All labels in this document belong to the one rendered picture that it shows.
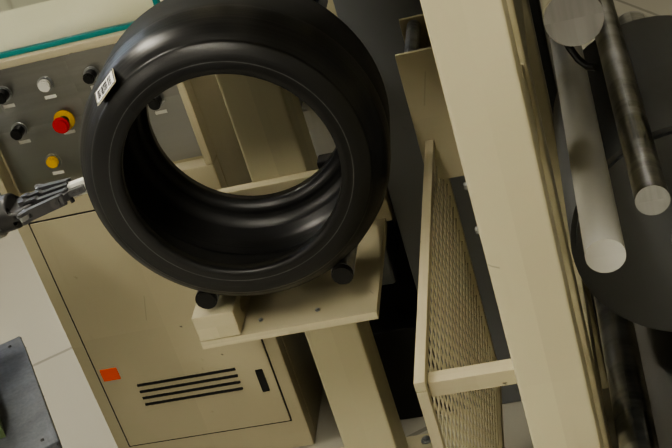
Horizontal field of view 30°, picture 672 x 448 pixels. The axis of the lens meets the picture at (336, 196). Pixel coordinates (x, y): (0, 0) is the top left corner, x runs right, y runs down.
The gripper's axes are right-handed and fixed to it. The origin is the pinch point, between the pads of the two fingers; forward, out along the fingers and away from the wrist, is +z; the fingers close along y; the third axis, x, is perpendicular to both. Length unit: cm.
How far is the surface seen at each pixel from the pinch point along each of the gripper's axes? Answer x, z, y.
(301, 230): 29.1, 32.8, 8.5
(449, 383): 28, 66, -58
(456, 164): 32, 66, 21
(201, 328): 33.8, 10.7, -9.3
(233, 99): 4.2, 25.8, 27.6
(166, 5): -26.7, 31.0, 3.6
